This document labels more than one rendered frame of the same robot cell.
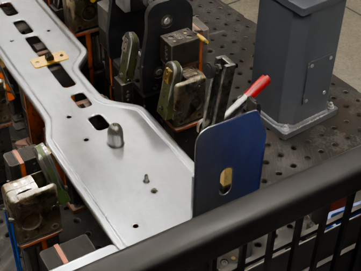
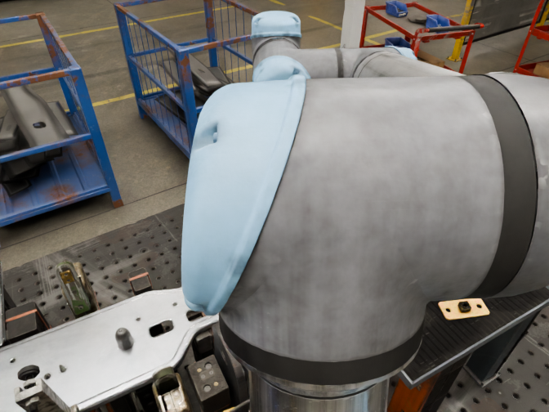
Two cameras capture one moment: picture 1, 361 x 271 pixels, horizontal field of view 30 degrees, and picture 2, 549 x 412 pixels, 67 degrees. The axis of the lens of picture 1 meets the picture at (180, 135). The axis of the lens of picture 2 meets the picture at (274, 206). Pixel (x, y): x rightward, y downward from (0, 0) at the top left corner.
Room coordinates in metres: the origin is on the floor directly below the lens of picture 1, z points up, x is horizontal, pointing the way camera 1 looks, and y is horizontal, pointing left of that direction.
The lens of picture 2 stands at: (1.36, -0.33, 1.79)
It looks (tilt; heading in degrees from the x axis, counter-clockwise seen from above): 40 degrees down; 93
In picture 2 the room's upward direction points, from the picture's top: straight up
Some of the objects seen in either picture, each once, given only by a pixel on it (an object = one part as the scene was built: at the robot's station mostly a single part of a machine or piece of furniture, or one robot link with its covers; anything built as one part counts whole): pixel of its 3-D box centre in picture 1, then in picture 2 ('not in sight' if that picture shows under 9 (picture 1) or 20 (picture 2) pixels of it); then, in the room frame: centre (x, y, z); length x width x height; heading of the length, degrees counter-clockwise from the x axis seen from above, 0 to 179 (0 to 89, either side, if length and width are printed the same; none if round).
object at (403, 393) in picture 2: not in sight; (430, 372); (1.68, 0.14, 0.92); 0.10 x 0.08 x 0.45; 32
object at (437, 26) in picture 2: not in sight; (407, 74); (2.21, 2.83, 0.49); 0.81 x 0.47 x 0.97; 110
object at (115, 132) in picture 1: (115, 136); (123, 338); (1.01, 0.13, 1.02); 0.03 x 0.03 x 0.07
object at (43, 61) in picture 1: (49, 57); not in sight; (1.30, 0.31, 1.01); 0.08 x 0.04 x 0.01; 122
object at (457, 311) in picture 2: not in sight; (464, 306); (1.68, 0.14, 1.17); 0.08 x 0.04 x 0.01; 11
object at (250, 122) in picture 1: (225, 208); not in sight; (0.68, -0.07, 1.17); 0.12 x 0.01 x 0.34; 122
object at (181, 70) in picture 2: not in sight; (203, 78); (0.63, 2.70, 0.47); 1.20 x 0.80 x 0.95; 127
